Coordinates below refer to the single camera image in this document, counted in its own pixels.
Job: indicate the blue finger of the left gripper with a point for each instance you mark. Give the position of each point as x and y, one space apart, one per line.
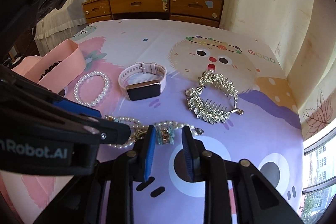
77 108

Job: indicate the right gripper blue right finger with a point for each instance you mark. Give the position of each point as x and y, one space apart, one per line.
192 158

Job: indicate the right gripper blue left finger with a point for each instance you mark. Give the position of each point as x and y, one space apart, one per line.
148 151

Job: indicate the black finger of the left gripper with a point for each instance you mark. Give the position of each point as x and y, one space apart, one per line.
113 132

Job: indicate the gold leaf hair comb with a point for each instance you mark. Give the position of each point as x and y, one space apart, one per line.
213 111

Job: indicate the pink smart watch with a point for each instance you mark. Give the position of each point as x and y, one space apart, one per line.
142 81

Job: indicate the pink jewelry box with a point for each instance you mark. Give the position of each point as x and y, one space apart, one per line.
56 69

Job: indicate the cartoon printed tablecloth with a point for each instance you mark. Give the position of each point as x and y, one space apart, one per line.
268 134

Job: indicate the cream patterned curtain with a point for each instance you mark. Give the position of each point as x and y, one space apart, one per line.
301 34

